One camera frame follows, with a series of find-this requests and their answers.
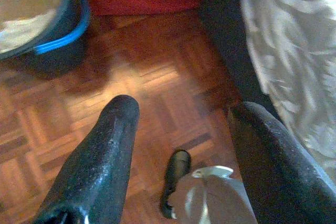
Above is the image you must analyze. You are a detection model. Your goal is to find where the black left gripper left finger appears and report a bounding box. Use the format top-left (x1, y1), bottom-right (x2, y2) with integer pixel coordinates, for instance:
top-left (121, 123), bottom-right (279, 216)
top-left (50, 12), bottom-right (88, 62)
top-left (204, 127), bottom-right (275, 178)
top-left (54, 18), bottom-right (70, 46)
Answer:
top-left (33, 94), bottom-right (140, 224)

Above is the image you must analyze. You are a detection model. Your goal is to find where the black waste bin blue rim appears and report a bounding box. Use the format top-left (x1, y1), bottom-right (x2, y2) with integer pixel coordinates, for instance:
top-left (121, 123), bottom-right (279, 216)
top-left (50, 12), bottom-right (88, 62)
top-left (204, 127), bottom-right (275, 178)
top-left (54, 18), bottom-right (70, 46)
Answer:
top-left (0, 0), bottom-right (91, 72)

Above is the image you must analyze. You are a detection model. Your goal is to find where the bed with beige floral sheet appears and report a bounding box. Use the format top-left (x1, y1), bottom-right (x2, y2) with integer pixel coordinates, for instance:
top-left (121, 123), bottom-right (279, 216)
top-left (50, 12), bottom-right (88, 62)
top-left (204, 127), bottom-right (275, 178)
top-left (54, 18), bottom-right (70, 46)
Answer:
top-left (202, 0), bottom-right (336, 183)

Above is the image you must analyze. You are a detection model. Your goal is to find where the crumpled beige paper waste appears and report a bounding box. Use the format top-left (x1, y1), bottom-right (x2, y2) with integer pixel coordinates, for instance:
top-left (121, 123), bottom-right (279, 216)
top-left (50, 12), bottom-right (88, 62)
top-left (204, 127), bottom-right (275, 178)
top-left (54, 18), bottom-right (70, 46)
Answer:
top-left (0, 0), bottom-right (65, 54)

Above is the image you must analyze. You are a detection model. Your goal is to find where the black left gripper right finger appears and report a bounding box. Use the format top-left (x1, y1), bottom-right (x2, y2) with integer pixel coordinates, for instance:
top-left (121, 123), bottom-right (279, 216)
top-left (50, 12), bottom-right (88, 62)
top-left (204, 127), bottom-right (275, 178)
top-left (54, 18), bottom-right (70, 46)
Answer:
top-left (227, 100), bottom-right (336, 224)

